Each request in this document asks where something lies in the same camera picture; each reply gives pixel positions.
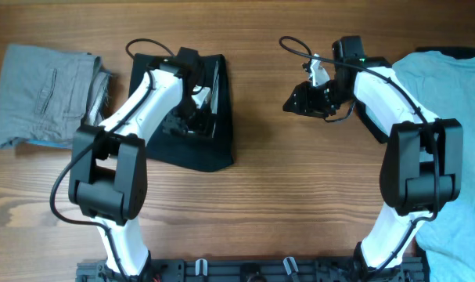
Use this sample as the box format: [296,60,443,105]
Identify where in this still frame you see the black shorts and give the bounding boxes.
[129,49,234,172]

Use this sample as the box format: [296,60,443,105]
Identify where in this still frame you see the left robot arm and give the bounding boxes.
[68,48,220,281]

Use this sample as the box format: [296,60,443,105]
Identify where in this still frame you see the folded grey shorts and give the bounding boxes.
[0,44,111,149]

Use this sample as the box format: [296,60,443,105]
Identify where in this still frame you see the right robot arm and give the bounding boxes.
[283,36,463,281]

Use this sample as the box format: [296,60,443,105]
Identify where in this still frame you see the light blue t-shirt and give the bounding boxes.
[365,50,475,282]

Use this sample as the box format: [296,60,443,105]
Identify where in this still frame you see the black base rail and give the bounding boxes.
[75,257,429,282]

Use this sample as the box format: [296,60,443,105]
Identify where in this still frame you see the black garment under pile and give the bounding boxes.
[354,46,475,145]

